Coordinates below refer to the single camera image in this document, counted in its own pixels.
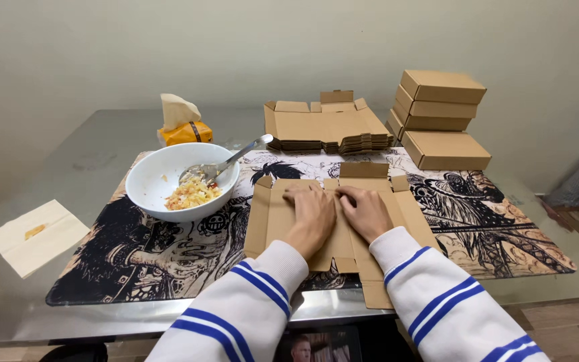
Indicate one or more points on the person's right hand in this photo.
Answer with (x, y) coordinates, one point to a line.
(370, 216)

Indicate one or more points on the person's left hand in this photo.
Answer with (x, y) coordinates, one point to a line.
(314, 216)

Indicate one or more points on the person's left fingers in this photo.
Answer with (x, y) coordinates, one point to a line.
(299, 193)

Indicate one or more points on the person's right fingers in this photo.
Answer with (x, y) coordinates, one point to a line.
(352, 195)

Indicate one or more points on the stack of flat cardboard sheets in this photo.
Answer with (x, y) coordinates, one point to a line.
(327, 125)

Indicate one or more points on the metal spoon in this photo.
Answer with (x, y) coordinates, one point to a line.
(234, 157)

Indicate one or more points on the large folded brown cardboard box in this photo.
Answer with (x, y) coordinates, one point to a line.
(448, 149)

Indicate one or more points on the yellow fried rice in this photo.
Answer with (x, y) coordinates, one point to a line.
(191, 195)

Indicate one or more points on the yellow tissue packet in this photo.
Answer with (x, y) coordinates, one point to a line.
(184, 134)

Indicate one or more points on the white ceramic bowl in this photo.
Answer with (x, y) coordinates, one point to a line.
(154, 196)

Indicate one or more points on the black and beige printed mat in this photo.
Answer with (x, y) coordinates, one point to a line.
(495, 226)

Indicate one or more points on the beige tissue sheet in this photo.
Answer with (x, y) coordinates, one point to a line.
(176, 110)

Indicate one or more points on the black screen device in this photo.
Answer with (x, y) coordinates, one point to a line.
(319, 344)

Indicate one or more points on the beige paper napkin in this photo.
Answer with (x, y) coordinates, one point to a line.
(43, 251)

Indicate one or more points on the yellow food scrap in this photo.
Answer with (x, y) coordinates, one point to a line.
(34, 231)

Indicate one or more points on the black chair base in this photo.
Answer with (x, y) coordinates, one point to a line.
(71, 353)

